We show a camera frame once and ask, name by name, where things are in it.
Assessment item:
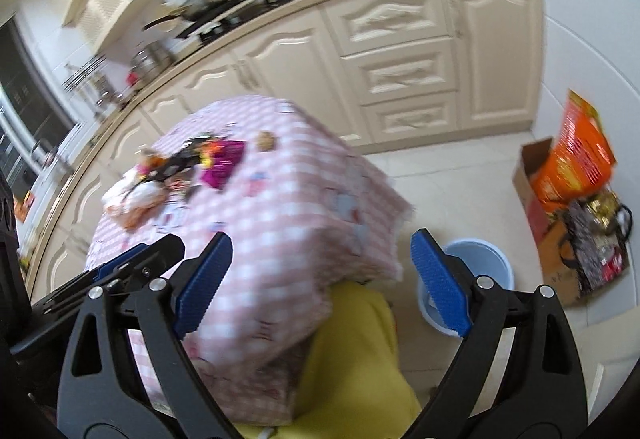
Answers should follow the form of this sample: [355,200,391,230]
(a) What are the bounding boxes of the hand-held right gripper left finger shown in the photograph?
[56,231,234,439]

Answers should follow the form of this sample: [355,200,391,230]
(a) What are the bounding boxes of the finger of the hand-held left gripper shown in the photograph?
[106,234,187,291]
[96,242,152,283]

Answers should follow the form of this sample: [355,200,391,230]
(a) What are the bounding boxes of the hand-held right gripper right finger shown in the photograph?
[410,228,589,439]

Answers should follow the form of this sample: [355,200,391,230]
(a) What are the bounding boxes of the light blue plastic bin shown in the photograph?
[417,239,513,337]

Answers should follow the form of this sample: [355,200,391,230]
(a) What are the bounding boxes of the orange wrapper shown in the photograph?
[137,150,168,176]

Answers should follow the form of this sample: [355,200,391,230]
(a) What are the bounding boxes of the clear white plastic bag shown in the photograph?
[102,172,168,232]

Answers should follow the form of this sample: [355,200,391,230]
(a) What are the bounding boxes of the black wrapper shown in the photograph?
[150,139,211,180]

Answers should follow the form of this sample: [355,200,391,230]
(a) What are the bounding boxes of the purple foil wrapper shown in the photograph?
[200,139,246,190]

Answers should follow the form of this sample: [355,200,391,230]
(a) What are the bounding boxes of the orange packets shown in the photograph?
[15,194,36,221]

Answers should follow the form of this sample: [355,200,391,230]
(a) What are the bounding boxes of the yellow cloth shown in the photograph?
[235,281,423,439]

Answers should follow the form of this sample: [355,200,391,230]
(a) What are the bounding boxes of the pink checked tablecloth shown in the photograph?
[85,95,416,427]

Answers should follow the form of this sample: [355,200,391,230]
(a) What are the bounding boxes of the brown cardboard box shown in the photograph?
[512,136,631,307]

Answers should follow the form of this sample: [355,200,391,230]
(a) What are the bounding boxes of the dark patterned bag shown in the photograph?
[557,189,633,295]

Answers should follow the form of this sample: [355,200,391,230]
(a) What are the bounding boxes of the small cream drawer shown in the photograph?
[360,94,458,145]

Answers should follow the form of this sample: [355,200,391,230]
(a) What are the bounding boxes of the dark kitchen window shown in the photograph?
[0,19,76,200]

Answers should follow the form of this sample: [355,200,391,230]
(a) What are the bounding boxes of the orange printed bag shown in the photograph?
[530,89,617,215]

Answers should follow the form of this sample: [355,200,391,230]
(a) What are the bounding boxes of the metal utensil rack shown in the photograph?
[62,56,108,90]

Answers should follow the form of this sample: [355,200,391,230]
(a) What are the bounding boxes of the steel pot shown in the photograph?
[130,42,176,85]

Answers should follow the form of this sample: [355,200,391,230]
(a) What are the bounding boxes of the medium cream drawer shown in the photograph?
[342,39,456,107]

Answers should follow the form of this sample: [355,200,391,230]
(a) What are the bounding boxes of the cream kitchen cabinets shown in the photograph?
[27,0,546,305]

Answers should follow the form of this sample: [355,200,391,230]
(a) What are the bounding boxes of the black gas stove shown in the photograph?
[175,0,321,45]

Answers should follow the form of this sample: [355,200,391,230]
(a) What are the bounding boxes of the large cream drawer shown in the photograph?
[325,0,453,57]

